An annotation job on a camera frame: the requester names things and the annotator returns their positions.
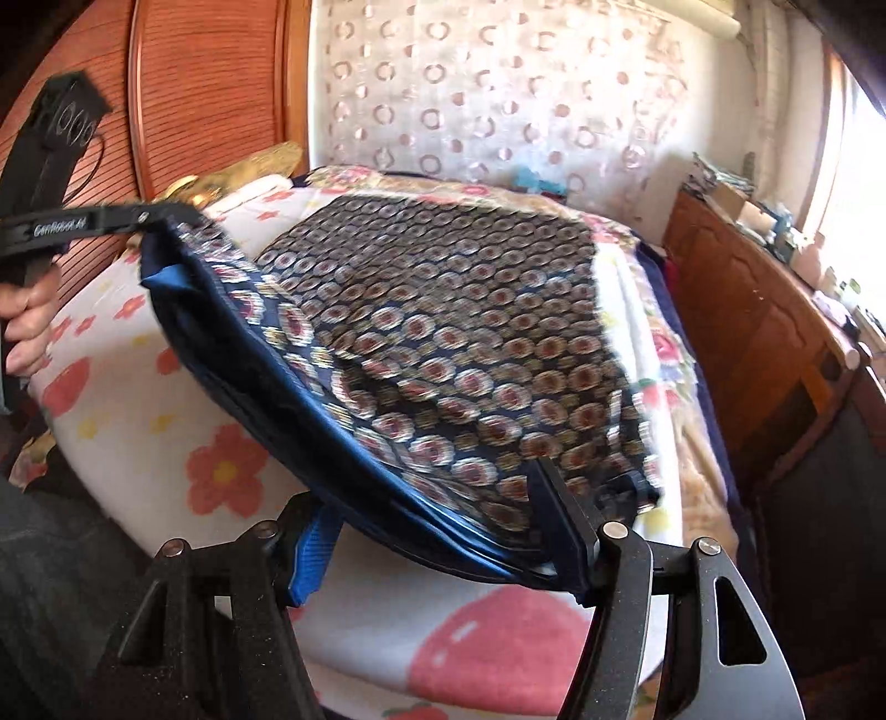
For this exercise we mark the black chair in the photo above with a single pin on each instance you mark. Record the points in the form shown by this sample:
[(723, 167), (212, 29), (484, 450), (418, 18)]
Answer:
[(824, 540)]

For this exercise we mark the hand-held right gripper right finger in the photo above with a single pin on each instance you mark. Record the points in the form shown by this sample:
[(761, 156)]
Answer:
[(564, 526)]

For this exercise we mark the wooden slatted headboard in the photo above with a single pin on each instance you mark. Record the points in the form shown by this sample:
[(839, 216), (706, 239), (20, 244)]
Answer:
[(207, 90)]

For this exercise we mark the navy bed sheet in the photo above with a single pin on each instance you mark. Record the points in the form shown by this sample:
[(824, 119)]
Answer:
[(716, 429)]

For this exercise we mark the teal cloth item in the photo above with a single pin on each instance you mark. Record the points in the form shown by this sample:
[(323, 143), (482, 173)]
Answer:
[(547, 183)]

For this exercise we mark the wooden sideboard cabinet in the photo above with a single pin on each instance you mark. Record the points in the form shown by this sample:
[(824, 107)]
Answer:
[(747, 311)]

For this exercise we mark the person's dark clothing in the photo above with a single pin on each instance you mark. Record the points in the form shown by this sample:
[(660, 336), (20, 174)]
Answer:
[(48, 588)]

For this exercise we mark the white circle pattern curtain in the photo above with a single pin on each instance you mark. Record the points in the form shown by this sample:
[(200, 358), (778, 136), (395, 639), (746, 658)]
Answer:
[(519, 69)]

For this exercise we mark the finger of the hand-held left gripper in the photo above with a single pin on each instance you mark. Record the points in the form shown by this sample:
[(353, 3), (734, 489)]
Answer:
[(163, 209)]

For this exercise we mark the white flower print blanket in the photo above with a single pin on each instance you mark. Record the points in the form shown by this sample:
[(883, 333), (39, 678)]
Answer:
[(173, 415)]

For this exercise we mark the yellow pillow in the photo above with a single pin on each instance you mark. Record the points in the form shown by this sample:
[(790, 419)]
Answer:
[(270, 159)]

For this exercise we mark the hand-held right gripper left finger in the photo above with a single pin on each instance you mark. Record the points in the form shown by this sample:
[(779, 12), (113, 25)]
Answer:
[(315, 554)]

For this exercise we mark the cardboard box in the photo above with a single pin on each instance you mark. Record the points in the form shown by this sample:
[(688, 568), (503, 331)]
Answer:
[(727, 197)]

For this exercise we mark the bright window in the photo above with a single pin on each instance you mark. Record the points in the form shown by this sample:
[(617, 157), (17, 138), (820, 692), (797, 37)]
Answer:
[(865, 208)]

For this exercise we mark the person's left hand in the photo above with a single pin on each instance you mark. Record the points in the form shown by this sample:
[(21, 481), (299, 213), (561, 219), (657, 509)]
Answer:
[(28, 325)]

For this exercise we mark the navy medallion print robe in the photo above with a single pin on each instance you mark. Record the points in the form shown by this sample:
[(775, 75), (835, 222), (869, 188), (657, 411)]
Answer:
[(429, 332)]

